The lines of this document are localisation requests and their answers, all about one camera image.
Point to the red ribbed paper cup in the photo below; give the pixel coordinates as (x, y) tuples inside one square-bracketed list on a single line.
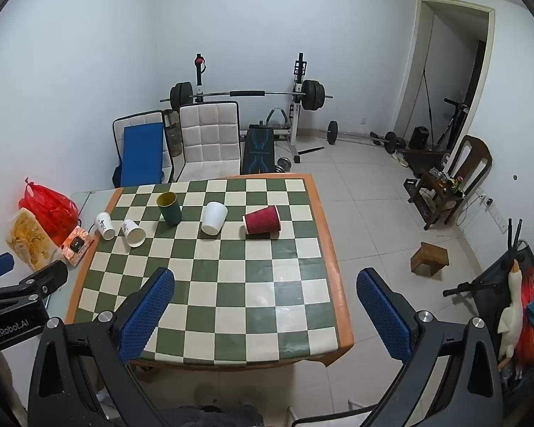
[(262, 221)]

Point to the red plastic bag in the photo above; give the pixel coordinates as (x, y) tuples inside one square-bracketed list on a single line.
[(49, 209)]

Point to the white door frame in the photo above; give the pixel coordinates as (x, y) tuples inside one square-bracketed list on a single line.
[(411, 75)]

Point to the dark green cup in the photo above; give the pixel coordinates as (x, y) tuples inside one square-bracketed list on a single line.
[(171, 211)]

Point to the plain white cup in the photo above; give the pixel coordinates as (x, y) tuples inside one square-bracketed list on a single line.
[(213, 218)]

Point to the white goose plush toy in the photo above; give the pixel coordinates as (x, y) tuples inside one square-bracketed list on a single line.
[(511, 316)]

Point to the yellow snack bag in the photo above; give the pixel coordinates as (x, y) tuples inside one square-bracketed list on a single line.
[(29, 240)]

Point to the red mesh bag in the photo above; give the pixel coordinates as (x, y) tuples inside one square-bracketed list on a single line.
[(532, 342)]

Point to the barbell with black plates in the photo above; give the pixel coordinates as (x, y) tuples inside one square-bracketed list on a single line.
[(311, 94)]

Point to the green white checkered tablecloth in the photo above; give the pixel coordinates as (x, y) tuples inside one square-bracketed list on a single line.
[(249, 284)]

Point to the dark wooden chair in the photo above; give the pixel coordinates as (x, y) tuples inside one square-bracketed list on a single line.
[(469, 155)]

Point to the blue cushion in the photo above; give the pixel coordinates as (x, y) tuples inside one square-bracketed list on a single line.
[(142, 155)]

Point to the white sneakers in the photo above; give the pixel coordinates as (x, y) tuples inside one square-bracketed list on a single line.
[(400, 158)]

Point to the barbell with small plates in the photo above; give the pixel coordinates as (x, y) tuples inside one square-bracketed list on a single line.
[(333, 132)]

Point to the white printed paper cup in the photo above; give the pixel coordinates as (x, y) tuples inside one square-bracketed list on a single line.
[(104, 226), (133, 232)]

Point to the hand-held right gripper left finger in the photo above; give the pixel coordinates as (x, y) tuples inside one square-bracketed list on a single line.
[(144, 318)]

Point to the small wooden stool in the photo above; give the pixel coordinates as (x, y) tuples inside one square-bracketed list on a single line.
[(429, 258)]

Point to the white padded chair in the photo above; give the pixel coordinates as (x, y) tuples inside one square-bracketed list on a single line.
[(209, 140), (135, 120)]

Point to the white power strip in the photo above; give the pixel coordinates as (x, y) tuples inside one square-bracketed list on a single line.
[(498, 218)]

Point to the small chrome dumbbell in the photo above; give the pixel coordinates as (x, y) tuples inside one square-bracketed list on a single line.
[(284, 164)]

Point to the barbell on weight bench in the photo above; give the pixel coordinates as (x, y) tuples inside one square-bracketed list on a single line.
[(297, 115)]

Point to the orange wet wipes pack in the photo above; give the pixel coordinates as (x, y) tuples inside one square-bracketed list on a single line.
[(76, 245)]

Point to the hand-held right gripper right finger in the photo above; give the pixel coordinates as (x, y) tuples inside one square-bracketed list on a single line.
[(385, 318)]

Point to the black bench pad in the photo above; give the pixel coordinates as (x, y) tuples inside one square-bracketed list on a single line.
[(258, 151)]

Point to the black round speaker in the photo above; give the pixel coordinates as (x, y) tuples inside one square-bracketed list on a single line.
[(419, 138)]

